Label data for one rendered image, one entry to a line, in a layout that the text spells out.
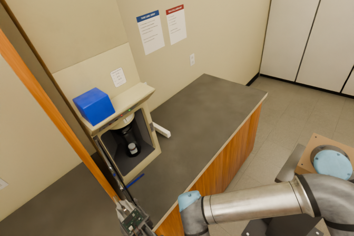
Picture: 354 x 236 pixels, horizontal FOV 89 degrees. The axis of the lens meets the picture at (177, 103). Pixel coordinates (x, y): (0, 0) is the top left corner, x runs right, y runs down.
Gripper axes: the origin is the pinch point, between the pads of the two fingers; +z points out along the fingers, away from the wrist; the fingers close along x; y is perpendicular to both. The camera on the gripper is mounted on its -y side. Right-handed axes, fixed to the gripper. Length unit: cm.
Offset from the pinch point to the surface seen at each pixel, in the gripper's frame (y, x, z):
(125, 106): 20.2, -23.0, 20.1
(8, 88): 27, 7, 74
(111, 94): 22.1, -23.4, 30.6
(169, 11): 35, -106, 73
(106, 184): -12.4, -0.8, 21.6
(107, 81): 28.5, -23.9, 30.6
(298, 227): -81, -71, -55
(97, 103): 28.1, -13.3, 19.8
